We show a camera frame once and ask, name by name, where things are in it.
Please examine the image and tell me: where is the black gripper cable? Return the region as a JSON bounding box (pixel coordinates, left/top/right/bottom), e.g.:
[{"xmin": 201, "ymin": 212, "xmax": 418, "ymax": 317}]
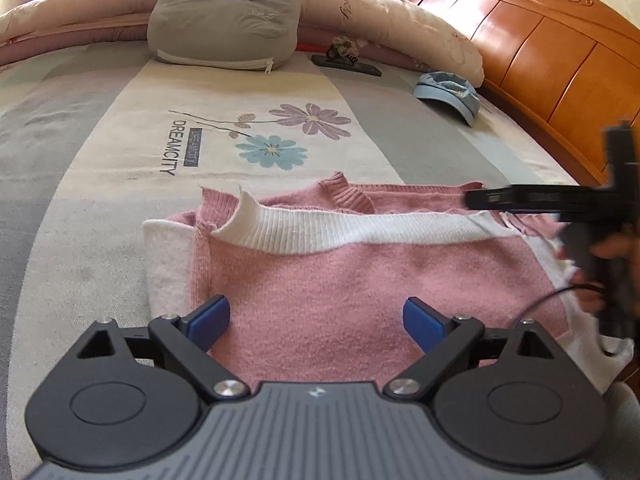
[{"xmin": 516, "ymin": 284, "xmax": 607, "ymax": 322}]

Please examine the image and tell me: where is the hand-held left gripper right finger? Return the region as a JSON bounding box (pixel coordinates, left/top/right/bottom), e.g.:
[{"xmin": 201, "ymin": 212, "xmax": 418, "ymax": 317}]
[{"xmin": 383, "ymin": 297, "xmax": 557, "ymax": 402}]

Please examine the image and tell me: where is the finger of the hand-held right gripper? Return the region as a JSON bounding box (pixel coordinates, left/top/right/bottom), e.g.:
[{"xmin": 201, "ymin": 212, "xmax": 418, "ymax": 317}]
[{"xmin": 464, "ymin": 184, "xmax": 608, "ymax": 213}]

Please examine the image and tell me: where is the pink and white sweater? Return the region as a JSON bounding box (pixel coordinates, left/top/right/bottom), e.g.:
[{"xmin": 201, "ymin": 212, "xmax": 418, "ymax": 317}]
[{"xmin": 142, "ymin": 171, "xmax": 634, "ymax": 397}]

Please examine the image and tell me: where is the person's right hand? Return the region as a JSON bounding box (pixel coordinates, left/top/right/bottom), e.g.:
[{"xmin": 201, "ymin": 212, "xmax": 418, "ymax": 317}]
[{"xmin": 556, "ymin": 232, "xmax": 640, "ymax": 315}]

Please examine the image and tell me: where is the wooden headboard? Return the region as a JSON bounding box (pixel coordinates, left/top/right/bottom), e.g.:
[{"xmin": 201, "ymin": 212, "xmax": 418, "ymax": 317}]
[{"xmin": 409, "ymin": 0, "xmax": 640, "ymax": 188}]

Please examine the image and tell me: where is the blue cap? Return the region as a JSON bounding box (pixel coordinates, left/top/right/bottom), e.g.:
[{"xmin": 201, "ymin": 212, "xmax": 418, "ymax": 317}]
[{"xmin": 412, "ymin": 71, "xmax": 482, "ymax": 127}]

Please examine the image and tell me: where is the small flower ornament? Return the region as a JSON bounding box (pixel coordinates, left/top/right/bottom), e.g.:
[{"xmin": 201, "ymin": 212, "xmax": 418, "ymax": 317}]
[{"xmin": 326, "ymin": 35, "xmax": 359, "ymax": 64}]

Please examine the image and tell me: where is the grey cat face cushion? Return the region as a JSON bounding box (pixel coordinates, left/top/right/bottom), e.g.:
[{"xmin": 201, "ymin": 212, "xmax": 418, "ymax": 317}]
[{"xmin": 146, "ymin": 0, "xmax": 302, "ymax": 73}]

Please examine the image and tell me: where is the black phone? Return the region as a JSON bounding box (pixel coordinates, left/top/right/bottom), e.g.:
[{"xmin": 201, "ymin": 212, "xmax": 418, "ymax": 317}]
[{"xmin": 311, "ymin": 53, "xmax": 382, "ymax": 77}]

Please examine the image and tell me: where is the pink floral folded quilt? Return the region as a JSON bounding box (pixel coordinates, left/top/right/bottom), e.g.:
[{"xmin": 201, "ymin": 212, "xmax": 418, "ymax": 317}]
[{"xmin": 0, "ymin": 0, "xmax": 486, "ymax": 87}]

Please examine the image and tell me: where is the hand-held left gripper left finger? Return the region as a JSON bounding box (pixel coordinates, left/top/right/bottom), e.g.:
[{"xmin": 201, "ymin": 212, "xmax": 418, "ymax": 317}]
[{"xmin": 77, "ymin": 295, "xmax": 251, "ymax": 402}]

